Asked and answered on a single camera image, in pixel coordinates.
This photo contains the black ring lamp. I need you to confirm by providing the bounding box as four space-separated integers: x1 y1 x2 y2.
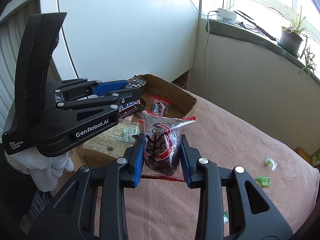
236 10 278 42

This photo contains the person's left hand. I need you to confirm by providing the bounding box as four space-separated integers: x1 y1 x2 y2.
4 146 75 192

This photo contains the cardboard box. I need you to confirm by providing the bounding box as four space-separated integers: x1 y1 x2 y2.
79 74 198 165

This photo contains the white cabinet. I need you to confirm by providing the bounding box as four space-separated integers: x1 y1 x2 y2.
40 0 202 83

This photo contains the striped cloth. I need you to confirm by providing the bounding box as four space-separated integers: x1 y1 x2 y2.
27 189 53 222

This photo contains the white adapter cable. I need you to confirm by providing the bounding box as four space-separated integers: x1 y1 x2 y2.
203 10 218 88

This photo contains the white adapter box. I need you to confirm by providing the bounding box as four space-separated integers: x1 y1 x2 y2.
216 8 237 25

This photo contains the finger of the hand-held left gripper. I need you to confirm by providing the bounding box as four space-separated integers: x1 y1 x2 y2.
57 88 143 112
47 78 129 101

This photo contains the brown chocolate bar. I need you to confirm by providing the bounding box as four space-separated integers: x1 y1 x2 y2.
117 97 148 119

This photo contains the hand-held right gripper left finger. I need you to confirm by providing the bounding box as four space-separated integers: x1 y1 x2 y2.
29 133 147 240

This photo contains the clear bagged sliced bread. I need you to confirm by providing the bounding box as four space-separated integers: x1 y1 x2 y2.
85 119 142 155

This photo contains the potted spider plant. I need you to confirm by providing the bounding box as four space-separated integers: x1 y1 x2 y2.
277 5 318 85

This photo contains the clear packet of dark plums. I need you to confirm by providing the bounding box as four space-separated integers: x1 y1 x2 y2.
149 94 174 117
139 110 197 182

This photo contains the green printed bag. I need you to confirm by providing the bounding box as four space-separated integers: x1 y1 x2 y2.
311 149 320 168

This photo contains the dark chocolate bar white print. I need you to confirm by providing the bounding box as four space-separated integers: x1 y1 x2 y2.
124 74 148 90

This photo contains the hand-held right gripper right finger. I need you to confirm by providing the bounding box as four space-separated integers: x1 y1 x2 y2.
180 134 293 240

